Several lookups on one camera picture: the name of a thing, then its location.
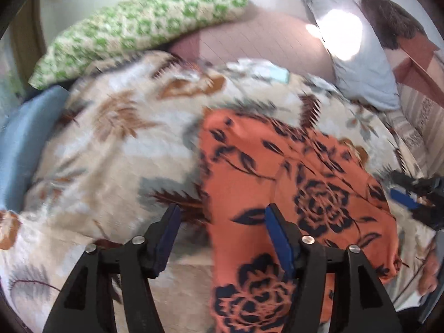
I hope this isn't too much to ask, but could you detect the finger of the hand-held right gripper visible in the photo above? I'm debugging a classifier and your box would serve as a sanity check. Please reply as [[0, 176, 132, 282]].
[[390, 170, 429, 191], [388, 187, 422, 212]]

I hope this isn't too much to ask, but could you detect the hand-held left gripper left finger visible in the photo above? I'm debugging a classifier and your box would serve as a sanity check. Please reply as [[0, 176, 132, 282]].
[[42, 203, 182, 333]]

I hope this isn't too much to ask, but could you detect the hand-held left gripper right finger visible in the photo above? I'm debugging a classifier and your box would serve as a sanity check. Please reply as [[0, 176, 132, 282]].
[[264, 203, 403, 333]]

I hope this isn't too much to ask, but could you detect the orange floral garment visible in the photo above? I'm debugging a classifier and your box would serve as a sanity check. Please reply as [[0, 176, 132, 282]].
[[199, 108, 399, 333]]

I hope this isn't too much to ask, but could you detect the person's right hand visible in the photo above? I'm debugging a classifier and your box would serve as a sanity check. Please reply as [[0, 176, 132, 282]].
[[418, 243, 441, 295]]

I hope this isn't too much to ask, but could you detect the striped beige sheet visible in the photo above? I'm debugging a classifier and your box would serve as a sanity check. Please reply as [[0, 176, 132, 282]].
[[382, 92, 444, 177]]

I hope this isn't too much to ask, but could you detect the leaf print blanket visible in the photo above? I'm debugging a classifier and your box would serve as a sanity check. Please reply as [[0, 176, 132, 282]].
[[0, 50, 438, 333]]

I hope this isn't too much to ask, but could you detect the grey pillow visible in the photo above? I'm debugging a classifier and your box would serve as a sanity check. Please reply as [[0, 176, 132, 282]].
[[289, 0, 401, 111]]

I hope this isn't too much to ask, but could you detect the brown fuzzy cushion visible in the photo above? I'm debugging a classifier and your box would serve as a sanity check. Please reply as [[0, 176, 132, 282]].
[[360, 0, 429, 50]]

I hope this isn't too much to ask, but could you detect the white and teal small cloth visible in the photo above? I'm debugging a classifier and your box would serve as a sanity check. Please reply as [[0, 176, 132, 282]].
[[239, 59, 290, 84]]

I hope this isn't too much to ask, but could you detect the blue pillow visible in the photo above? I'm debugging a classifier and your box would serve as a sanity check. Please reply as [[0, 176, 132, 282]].
[[0, 85, 70, 212]]

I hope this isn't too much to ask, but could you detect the green checkered pillow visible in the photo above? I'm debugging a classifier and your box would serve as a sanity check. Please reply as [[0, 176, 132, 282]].
[[28, 0, 249, 90]]

